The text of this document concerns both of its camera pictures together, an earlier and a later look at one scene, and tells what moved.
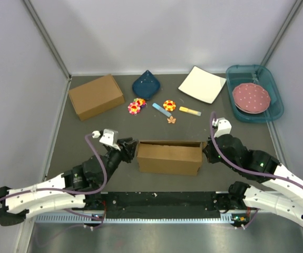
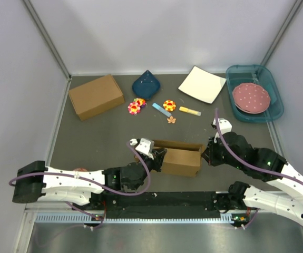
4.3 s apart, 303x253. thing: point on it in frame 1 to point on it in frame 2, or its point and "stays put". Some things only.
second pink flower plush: x=134 y=108 stays put
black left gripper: x=128 y=152 to x=158 y=155
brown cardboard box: x=170 y=157 stays put
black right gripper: x=207 y=150 stays put
